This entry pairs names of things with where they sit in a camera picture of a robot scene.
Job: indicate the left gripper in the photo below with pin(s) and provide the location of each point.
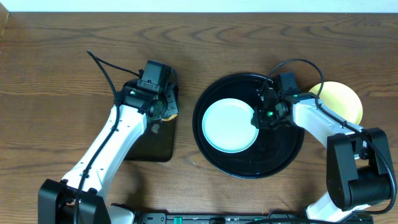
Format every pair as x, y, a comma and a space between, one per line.
171, 108

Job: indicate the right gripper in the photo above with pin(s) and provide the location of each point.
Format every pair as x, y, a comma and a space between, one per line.
260, 122

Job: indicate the orange green sponge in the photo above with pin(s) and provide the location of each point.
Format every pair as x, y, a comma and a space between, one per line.
171, 117

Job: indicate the light blue plate top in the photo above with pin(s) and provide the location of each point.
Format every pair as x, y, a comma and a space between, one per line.
226, 125

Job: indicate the yellow plate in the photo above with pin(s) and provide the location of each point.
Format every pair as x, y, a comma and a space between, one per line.
343, 101

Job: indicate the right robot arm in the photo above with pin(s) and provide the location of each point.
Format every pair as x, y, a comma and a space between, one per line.
359, 170

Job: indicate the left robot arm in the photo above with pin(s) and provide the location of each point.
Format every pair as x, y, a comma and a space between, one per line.
140, 127

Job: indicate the black round tray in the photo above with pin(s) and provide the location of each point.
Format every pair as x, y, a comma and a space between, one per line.
272, 151

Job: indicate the black rectangular tray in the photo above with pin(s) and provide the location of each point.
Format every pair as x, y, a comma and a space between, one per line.
157, 142

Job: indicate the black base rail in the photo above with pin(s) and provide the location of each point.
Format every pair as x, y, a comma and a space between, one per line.
174, 218

